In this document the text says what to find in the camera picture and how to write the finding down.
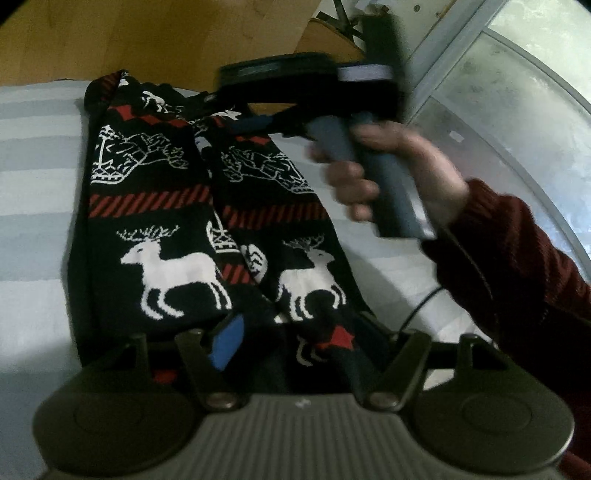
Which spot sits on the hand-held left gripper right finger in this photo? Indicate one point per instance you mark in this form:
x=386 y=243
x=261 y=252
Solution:
x=401 y=369

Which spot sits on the wooden headboard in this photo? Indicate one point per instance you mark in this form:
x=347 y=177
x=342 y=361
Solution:
x=161 y=32

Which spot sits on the black reindeer print pants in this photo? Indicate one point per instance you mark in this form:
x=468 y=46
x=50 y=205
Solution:
x=161 y=267

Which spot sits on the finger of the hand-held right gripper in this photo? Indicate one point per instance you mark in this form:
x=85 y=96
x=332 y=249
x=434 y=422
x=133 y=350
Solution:
x=256 y=124

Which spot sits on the person's right hand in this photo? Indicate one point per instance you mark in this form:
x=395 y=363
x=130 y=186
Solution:
x=438 y=180

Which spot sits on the grey frame glass door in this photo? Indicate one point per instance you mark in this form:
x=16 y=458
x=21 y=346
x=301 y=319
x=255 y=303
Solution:
x=508 y=92

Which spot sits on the person's right forearm red sleeve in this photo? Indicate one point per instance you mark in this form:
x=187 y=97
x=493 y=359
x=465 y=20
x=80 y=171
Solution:
x=508 y=258

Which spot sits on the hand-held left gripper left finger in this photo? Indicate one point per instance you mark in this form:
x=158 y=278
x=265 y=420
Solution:
x=228 y=341

